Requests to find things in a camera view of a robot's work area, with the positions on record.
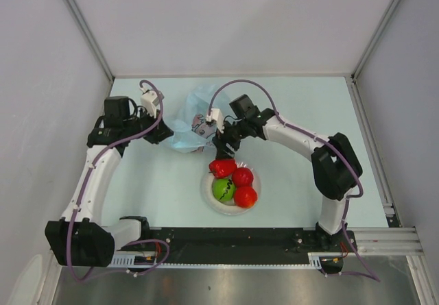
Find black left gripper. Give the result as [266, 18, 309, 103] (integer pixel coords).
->
[123, 107, 173, 145]

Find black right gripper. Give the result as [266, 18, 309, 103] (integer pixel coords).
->
[212, 117, 249, 161]

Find red fake bell pepper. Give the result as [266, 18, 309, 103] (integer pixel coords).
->
[209, 159, 237, 178]

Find red fake apple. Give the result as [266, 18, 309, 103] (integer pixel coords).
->
[232, 167, 254, 187]

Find light blue plastic bag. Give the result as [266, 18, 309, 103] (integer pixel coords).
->
[162, 84, 219, 154]

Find green fake watermelon ball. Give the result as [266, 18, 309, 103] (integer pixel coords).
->
[212, 178, 236, 202]

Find red fake tomato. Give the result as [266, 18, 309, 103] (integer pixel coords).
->
[233, 186, 258, 208]

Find white paper plate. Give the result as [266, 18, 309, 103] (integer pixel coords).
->
[200, 162, 261, 215]

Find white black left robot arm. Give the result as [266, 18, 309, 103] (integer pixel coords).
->
[45, 90, 173, 267]

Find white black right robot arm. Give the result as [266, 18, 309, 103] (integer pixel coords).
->
[206, 95, 363, 251]

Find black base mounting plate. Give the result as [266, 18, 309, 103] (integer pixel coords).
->
[121, 228, 355, 265]

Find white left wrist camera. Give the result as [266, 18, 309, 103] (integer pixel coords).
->
[141, 90, 164, 119]

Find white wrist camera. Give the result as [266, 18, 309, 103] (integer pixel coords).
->
[141, 90, 164, 119]
[206, 108, 224, 134]

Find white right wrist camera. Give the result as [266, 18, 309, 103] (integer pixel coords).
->
[206, 108, 224, 134]

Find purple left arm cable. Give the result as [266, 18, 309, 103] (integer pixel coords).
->
[67, 79, 171, 282]

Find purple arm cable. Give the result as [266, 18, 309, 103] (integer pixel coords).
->
[67, 79, 171, 282]
[206, 80, 381, 282]

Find aluminium frame rail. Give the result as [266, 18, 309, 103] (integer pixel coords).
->
[345, 76, 438, 304]

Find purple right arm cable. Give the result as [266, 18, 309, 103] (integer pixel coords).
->
[206, 80, 381, 282]

